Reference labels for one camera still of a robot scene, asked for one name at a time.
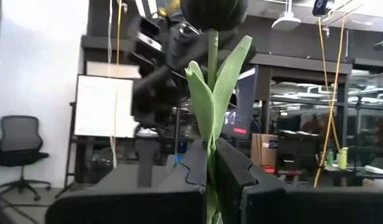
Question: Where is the yellow-green bottle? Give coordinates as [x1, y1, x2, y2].
[338, 146, 349, 170]

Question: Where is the white flat object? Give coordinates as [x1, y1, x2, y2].
[364, 164, 383, 175]

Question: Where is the white ceiling projector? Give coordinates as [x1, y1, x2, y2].
[271, 0, 302, 32]

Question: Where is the black equipment case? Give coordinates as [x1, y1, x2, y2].
[277, 130, 320, 180]

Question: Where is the white whiteboard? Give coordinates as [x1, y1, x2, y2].
[73, 73, 141, 139]

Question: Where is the thin yellow cord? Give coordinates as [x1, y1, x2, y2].
[115, 0, 123, 67]

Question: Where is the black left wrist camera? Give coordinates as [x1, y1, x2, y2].
[127, 14, 166, 77]

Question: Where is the brown cardboard box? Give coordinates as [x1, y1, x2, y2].
[251, 133, 279, 167]

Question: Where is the white hanging cord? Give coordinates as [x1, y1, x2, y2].
[106, 0, 119, 169]

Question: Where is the black side table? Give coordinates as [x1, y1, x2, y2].
[315, 166, 383, 189]

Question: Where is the yellow hanging cable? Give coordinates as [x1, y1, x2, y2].
[318, 17, 341, 152]
[313, 14, 348, 189]

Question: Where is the black ceiling camera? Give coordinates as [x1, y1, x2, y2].
[311, 0, 335, 17]

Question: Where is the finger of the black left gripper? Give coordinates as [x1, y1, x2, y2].
[132, 67, 186, 105]
[132, 83, 192, 128]

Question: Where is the dark purple artificial tulip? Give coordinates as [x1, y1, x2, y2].
[180, 0, 253, 224]

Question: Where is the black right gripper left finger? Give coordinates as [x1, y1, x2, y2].
[44, 138, 208, 224]

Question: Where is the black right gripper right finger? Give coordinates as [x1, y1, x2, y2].
[214, 138, 383, 224]

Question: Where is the dark grey post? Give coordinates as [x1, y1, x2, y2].
[135, 136, 161, 189]

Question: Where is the black office chair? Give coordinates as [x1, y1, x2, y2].
[0, 114, 52, 202]

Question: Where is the black flat computer monitor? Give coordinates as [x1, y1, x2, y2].
[221, 66, 260, 141]

